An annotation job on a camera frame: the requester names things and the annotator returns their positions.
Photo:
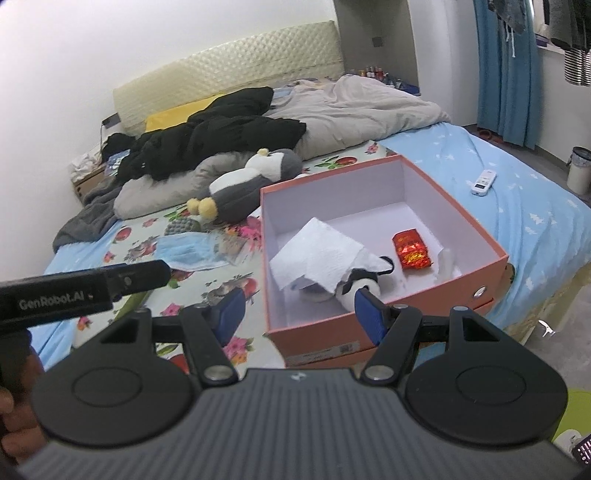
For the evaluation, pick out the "white paper towel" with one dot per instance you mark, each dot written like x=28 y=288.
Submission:
x=318 y=258

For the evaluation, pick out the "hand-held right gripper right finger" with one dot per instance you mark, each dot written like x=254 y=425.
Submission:
x=369 y=319

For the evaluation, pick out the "small black garment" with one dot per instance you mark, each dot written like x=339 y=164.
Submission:
x=117 y=144

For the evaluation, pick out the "salmon pink cardboard box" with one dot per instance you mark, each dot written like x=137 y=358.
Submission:
x=411 y=214

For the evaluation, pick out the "black power strip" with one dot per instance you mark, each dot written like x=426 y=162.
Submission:
x=111 y=122

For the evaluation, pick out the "yellow pillow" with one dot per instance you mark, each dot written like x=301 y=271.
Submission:
x=180 y=113

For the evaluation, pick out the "blue printed bag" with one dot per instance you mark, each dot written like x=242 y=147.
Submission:
x=117 y=161

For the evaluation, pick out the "pink flower toy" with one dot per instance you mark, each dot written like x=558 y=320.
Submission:
x=251 y=227

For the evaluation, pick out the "crumpled white cloth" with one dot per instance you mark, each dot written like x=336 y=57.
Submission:
x=85 y=161

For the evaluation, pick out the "white trash bin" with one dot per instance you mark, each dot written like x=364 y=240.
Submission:
x=579 y=173

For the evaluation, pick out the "clear plastic wrapper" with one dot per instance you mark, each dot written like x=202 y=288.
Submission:
x=233 y=249

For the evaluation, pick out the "small white object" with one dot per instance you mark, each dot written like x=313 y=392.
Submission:
x=547 y=327

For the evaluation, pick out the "red slipper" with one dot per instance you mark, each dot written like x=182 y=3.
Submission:
x=485 y=134

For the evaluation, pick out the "blue face mask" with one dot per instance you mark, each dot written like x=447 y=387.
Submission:
x=189 y=251

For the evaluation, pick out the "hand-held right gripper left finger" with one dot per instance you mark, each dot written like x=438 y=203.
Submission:
x=231 y=314

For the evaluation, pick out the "row of small bottles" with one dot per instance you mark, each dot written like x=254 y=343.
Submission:
x=378 y=76

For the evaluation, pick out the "floral printed bed mat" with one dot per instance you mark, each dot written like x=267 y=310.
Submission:
x=194 y=286

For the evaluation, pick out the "brown cardboard box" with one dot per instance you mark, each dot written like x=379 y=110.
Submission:
x=90 y=187

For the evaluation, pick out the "white paper scrap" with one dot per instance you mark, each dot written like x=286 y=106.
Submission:
x=444 y=263

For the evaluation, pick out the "dark grey blanket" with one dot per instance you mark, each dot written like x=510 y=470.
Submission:
x=87 y=221

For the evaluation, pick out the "light blue bed sheet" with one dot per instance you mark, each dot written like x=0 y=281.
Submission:
x=498 y=198

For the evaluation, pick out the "blue storage box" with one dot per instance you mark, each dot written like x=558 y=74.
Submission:
x=411 y=89

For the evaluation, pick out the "grey white penguin plush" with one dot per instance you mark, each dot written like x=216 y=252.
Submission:
x=240 y=189

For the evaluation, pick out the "cream quilted headboard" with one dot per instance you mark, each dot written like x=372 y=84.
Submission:
x=231 y=60

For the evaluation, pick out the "panda plush toy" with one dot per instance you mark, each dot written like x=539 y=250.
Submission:
x=358 y=284

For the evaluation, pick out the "striped hanging garment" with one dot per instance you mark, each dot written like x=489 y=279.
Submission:
x=579 y=67

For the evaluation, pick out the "red foil packet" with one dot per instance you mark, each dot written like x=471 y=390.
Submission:
x=411 y=249

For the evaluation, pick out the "lime green object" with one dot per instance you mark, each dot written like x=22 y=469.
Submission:
x=577 y=406

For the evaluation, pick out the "person's left hand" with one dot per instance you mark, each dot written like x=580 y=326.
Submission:
x=21 y=434

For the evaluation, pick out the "black puffer jacket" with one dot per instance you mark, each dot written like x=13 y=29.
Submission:
x=207 y=134

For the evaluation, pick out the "white remote control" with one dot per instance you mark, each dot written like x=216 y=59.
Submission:
x=484 y=183

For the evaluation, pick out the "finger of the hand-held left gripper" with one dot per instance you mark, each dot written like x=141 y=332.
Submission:
x=138 y=278

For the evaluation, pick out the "blue curtain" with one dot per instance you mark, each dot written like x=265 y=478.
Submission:
x=508 y=83

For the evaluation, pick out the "grey duvet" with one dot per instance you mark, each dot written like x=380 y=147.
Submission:
x=351 y=110

